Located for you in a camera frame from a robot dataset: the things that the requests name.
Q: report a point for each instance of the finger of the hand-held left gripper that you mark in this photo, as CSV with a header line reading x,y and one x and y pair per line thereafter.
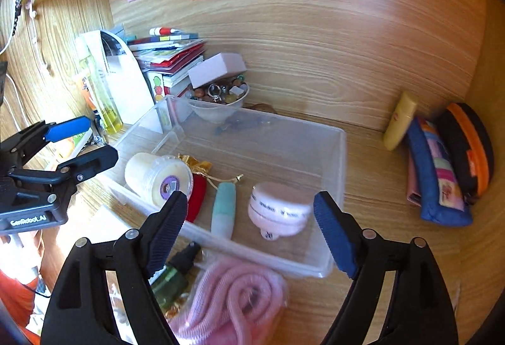
x,y
92,161
67,128

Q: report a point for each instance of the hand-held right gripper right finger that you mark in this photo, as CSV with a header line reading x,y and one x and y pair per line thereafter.
x,y
335,230

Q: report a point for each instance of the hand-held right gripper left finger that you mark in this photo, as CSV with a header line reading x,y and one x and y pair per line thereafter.
x,y
170,224

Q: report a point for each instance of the clear plastic storage box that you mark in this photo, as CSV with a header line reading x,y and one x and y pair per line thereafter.
x,y
276,155

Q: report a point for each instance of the wooden desktop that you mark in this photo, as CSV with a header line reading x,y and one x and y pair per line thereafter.
x,y
374,250

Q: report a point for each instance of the red fabric pouch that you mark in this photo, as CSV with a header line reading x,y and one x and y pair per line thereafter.
x,y
197,197

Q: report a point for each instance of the orange tube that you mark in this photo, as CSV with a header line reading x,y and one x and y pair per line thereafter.
x,y
87,92

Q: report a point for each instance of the clear bottle yellow liquid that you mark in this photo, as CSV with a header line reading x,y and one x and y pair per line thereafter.
x,y
108,112

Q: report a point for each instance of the white round jar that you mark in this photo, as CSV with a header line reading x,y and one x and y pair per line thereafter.
x,y
158,175

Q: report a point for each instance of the teal small tube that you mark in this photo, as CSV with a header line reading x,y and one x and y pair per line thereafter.
x,y
224,210

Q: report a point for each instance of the green spray bottle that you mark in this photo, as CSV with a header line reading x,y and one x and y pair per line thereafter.
x,y
170,282

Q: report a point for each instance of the pink round compact case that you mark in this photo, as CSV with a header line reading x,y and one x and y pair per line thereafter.
x,y
276,206

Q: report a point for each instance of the white folded card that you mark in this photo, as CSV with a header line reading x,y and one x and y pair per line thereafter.
x,y
127,86

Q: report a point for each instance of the pink wallet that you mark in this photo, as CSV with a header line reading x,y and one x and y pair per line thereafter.
x,y
413,187

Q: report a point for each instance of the orange cloth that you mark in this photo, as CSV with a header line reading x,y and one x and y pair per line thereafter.
x,y
19,305

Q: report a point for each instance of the white box with coloured dots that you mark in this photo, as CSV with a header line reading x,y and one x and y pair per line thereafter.
x,y
156,88

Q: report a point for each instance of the blue patchwork pencil case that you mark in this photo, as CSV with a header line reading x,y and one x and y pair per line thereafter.
x,y
428,187

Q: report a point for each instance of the white bowl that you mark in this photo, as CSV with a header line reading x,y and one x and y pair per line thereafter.
x,y
215,114

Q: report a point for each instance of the stack of books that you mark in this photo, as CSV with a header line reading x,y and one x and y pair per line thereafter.
x,y
169,56

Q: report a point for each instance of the pale yellow cream tube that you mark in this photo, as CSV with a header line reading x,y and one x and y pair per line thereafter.
x,y
400,120

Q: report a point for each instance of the red and white marker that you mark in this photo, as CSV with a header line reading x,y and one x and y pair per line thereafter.
x,y
163,31

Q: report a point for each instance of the pile of beads and rings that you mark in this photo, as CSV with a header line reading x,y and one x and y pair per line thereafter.
x,y
227,91

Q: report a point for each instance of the black and orange pouch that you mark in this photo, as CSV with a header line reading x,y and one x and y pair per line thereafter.
x,y
461,139

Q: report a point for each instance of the small white cardboard box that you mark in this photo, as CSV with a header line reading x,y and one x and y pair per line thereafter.
x,y
217,66

